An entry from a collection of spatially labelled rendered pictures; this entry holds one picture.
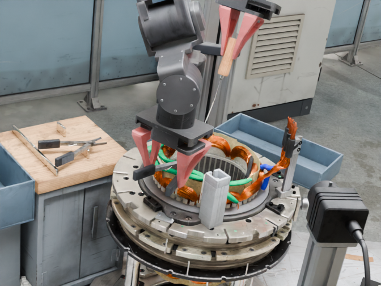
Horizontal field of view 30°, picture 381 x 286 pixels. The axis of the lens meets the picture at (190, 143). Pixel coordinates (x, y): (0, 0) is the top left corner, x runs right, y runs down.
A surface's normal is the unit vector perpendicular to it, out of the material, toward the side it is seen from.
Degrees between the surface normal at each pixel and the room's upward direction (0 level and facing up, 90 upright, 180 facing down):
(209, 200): 90
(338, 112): 0
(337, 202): 0
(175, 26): 94
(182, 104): 87
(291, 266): 0
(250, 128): 90
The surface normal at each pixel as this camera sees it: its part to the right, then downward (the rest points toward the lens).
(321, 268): 0.15, 0.50
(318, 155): -0.55, 0.34
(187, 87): -0.07, 0.43
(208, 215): -0.77, 0.22
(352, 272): 0.13, -0.87
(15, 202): 0.60, 0.45
